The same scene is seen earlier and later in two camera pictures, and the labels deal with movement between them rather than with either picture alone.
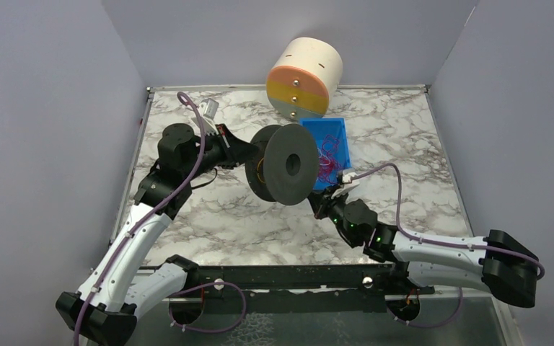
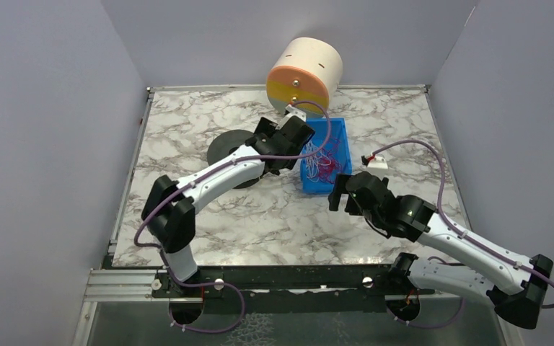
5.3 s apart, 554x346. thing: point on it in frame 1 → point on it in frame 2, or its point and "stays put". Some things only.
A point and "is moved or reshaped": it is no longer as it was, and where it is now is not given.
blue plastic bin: x=331 y=138 stays put
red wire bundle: x=330 y=166 stays put
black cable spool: x=288 y=164 is moved or reshaped
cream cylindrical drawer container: x=305 y=76 stays put
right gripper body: x=324 y=200 → x=343 y=192
